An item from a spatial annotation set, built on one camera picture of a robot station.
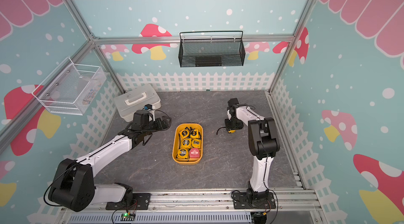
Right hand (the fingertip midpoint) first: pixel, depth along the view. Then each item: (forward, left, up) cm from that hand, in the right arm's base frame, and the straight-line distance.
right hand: (232, 127), depth 99 cm
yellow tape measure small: (-11, +22, +1) cm, 25 cm away
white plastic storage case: (+15, +61, +12) cm, 64 cm away
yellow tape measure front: (-18, +29, +2) cm, 34 cm away
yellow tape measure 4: (-5, +30, +2) cm, 30 cm away
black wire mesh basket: (+38, +18, +32) cm, 53 cm away
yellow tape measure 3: (-12, +28, +3) cm, 30 cm away
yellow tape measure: (-3, +1, +1) cm, 4 cm away
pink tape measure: (-17, +23, +1) cm, 29 cm away
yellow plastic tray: (-13, +34, +3) cm, 36 cm away
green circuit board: (-46, +53, -3) cm, 71 cm away
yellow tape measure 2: (-6, +23, +2) cm, 24 cm away
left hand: (-4, +39, +12) cm, 41 cm away
